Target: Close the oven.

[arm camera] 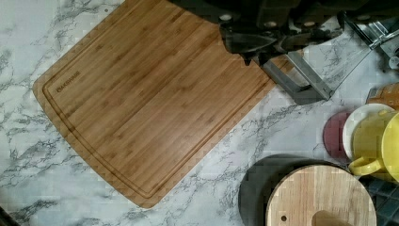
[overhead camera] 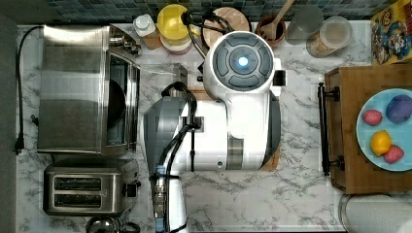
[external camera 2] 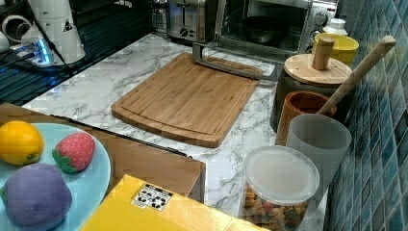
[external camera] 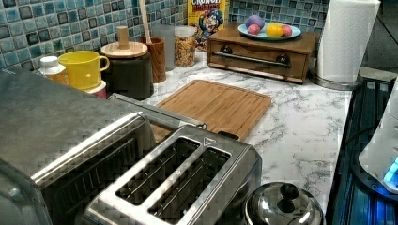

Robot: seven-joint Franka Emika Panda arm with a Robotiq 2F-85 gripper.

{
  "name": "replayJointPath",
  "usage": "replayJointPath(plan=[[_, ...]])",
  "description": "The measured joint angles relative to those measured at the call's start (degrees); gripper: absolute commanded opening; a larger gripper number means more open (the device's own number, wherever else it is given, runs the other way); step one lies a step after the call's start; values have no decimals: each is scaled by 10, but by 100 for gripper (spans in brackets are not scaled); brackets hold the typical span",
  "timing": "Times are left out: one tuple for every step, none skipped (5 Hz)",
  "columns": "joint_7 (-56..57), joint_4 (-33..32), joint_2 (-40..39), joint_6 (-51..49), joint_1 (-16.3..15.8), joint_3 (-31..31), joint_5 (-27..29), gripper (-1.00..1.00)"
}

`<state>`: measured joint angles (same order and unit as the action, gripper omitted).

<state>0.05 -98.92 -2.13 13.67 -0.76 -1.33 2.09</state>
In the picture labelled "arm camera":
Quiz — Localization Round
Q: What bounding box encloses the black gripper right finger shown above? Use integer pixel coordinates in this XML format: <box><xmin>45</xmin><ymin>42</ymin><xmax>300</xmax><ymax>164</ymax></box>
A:
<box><xmin>276</xmin><ymin>12</ymin><xmax>343</xmax><ymax>54</ymax></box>

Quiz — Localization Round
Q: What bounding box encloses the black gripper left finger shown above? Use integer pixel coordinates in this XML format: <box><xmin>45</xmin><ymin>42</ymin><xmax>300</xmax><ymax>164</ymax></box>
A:
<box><xmin>218</xmin><ymin>12</ymin><xmax>282</xmax><ymax>65</ymax></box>

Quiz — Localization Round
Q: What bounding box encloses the bamboo cutting board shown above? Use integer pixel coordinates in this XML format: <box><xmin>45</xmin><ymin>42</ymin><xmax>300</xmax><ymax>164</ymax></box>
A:
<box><xmin>33</xmin><ymin>0</ymin><xmax>274</xmax><ymax>208</ymax></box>

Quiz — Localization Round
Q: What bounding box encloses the yellow mug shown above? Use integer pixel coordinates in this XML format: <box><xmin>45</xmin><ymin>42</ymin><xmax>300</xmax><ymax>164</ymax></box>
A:
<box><xmin>349</xmin><ymin>110</ymin><xmax>399</xmax><ymax>183</ymax></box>

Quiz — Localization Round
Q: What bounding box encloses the dark canister with wooden lid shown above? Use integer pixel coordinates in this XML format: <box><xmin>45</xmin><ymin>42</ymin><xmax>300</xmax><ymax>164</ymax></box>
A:
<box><xmin>238</xmin><ymin>154</ymin><xmax>377</xmax><ymax>226</ymax></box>

